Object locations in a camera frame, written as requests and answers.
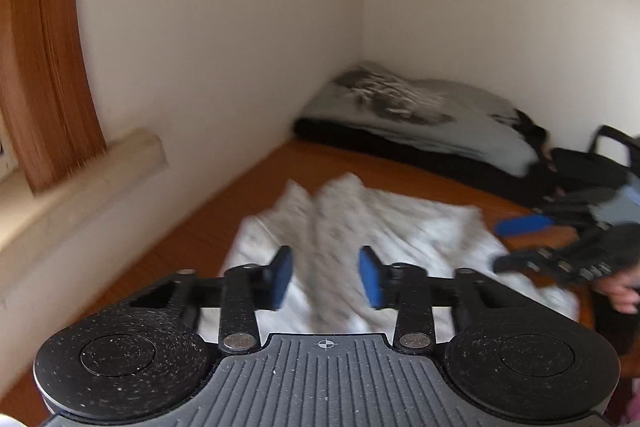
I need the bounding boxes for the beige window sill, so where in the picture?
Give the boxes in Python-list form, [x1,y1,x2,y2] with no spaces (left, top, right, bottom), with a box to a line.
[0,129,166,310]

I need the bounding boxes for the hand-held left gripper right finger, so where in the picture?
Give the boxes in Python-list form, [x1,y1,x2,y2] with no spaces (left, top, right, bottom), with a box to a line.
[359,246,521,354]

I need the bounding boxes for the person's right hand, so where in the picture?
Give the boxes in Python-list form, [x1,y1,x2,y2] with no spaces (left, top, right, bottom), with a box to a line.
[592,268,640,314]

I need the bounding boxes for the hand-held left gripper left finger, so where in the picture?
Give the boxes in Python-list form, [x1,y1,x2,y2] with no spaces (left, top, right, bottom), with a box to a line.
[130,246,294,353]

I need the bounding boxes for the person's pink clothing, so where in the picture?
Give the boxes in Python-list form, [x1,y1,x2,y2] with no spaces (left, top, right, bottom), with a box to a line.
[617,377,640,427]

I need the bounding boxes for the wooden window trim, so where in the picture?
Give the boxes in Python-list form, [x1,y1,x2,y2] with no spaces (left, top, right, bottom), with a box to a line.
[0,0,106,198]

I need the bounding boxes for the black bag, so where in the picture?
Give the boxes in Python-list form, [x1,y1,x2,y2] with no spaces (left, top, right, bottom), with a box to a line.
[547,124,640,198]

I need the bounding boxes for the white patterned pajama garment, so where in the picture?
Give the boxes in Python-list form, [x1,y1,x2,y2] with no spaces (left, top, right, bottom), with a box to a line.
[202,173,580,338]

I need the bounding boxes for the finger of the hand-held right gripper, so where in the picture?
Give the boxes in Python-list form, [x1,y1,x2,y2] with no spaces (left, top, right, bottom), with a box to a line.
[495,192,601,238]
[492,247,576,275]

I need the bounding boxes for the grey printed folded shirt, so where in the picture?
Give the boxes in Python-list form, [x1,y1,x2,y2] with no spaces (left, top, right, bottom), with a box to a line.
[300,66,538,178]

